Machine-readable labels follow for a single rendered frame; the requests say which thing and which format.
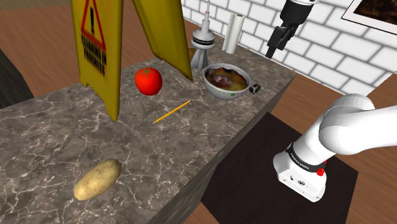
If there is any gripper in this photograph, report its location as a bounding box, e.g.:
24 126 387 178
265 0 315 59

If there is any white paper towel roll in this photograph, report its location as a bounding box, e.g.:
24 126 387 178
221 13 246 55

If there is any white bowl with food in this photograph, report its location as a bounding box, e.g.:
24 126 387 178
202 62 253 101

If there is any grey tower figure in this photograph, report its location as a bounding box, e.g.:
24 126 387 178
190 0 216 77

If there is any yellow pencil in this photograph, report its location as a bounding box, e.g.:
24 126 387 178
152 100 192 125

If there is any red tomato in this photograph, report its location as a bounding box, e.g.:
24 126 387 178
134 67 164 96

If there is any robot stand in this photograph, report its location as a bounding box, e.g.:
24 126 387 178
200 111 359 224

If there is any yellow caution floor sign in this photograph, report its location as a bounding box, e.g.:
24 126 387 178
69 0 193 123

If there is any brown potato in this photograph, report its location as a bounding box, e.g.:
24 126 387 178
73 158 123 202

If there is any white framed wall picture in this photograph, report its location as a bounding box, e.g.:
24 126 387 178
341 0 397 36

